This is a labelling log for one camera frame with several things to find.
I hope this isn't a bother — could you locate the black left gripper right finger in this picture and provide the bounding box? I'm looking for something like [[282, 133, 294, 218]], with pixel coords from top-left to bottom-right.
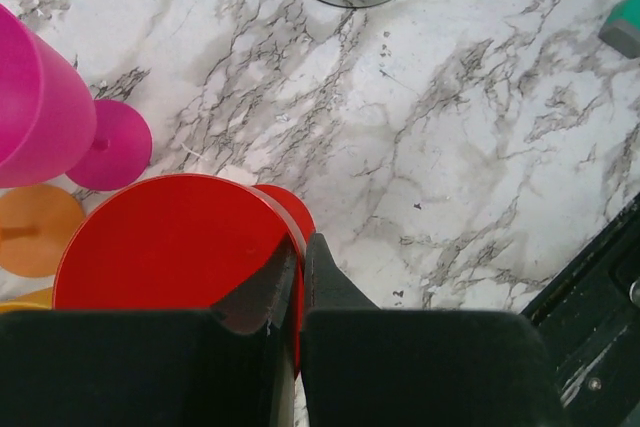
[[300, 233, 568, 426]]

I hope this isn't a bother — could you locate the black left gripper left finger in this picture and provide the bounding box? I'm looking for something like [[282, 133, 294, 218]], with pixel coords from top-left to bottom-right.
[[1, 237, 297, 426]]

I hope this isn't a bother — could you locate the red plastic wine glass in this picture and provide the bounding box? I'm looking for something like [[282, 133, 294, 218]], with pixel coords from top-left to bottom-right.
[[53, 174, 315, 372]]

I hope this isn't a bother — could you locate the orange plastic wine glass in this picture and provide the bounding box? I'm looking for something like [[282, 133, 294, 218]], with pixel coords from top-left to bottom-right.
[[1, 184, 86, 278]]

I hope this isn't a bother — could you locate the magenta plastic wine glass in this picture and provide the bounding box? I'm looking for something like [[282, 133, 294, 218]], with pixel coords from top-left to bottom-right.
[[1, 8, 152, 191]]

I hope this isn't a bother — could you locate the green grey eraser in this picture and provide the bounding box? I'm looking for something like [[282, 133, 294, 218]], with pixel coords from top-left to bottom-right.
[[598, 0, 640, 59]]

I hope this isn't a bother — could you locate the black front mounting rail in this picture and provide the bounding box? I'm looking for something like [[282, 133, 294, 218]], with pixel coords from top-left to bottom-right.
[[522, 199, 639, 426]]

